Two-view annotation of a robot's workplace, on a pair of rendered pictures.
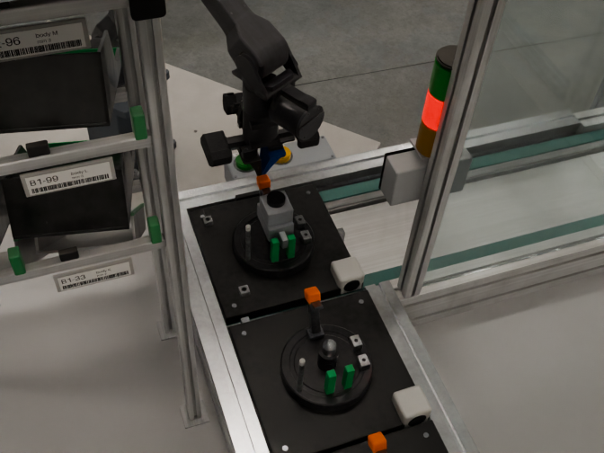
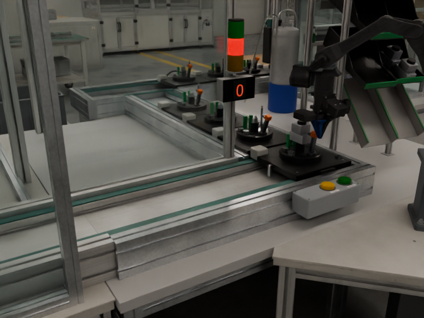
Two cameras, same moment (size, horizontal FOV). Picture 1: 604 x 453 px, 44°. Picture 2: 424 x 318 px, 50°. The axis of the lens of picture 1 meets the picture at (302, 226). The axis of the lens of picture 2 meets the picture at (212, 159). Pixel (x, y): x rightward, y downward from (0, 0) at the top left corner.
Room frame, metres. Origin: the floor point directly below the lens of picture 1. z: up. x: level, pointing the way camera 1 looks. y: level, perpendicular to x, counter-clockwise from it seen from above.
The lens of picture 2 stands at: (2.19, -0.46, 1.52)
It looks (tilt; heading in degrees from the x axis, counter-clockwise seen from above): 22 degrees down; 171
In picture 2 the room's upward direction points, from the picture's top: straight up
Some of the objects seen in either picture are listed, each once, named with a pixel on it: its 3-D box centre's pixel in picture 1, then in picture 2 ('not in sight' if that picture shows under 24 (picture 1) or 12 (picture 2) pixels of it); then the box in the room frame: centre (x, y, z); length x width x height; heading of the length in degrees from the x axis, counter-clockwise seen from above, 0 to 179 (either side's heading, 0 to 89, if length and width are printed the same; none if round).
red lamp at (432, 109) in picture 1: (443, 105); (235, 46); (0.79, -0.17, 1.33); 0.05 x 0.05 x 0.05
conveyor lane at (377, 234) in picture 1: (429, 238); (221, 190); (0.92, -0.24, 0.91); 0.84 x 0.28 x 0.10; 113
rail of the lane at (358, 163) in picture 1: (379, 174); (262, 209); (1.07, -0.15, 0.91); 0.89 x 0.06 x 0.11; 113
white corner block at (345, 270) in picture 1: (346, 275); (259, 153); (0.77, -0.08, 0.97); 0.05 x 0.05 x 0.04; 23
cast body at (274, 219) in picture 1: (277, 216); (299, 130); (0.81, 0.04, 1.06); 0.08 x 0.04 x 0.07; 24
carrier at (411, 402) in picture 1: (328, 355); (254, 125); (0.59, -0.05, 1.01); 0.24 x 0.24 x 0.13; 23
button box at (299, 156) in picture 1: (279, 166); (326, 196); (1.05, 0.05, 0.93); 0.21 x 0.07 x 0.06; 113
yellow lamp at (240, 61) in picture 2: (436, 133); (235, 62); (0.79, -0.17, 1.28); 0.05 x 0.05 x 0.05
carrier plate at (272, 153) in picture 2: (273, 248); (299, 158); (0.82, 0.05, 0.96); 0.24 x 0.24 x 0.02; 23
